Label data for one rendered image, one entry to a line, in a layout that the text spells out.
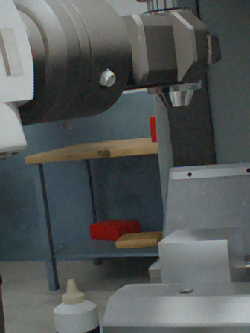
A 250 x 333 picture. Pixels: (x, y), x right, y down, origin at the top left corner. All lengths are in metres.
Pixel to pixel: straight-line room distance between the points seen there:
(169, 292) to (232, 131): 0.44
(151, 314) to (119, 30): 0.22
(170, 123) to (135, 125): 4.19
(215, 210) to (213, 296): 0.42
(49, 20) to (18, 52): 0.03
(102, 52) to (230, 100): 0.53
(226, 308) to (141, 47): 0.20
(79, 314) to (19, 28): 0.30
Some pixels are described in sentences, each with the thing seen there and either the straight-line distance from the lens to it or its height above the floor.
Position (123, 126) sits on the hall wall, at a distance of 5.25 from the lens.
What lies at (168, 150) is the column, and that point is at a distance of 1.03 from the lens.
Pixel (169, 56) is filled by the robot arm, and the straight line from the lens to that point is 0.54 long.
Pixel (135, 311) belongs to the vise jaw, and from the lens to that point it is 0.58.
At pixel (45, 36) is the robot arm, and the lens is 0.46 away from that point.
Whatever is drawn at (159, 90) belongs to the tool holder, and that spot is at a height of 1.20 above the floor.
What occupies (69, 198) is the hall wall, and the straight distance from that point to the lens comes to 5.52.
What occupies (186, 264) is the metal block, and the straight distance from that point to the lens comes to 0.61.
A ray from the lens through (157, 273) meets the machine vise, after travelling 0.68.
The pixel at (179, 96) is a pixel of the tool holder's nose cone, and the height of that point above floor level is 1.20.
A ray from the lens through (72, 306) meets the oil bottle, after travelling 0.67.
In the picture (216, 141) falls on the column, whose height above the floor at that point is 1.13.
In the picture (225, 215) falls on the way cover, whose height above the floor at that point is 1.03.
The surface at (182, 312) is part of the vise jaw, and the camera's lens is 0.57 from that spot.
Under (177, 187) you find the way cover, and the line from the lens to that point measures 1.01.
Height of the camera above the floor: 1.21
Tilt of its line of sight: 6 degrees down
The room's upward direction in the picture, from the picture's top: 7 degrees counter-clockwise
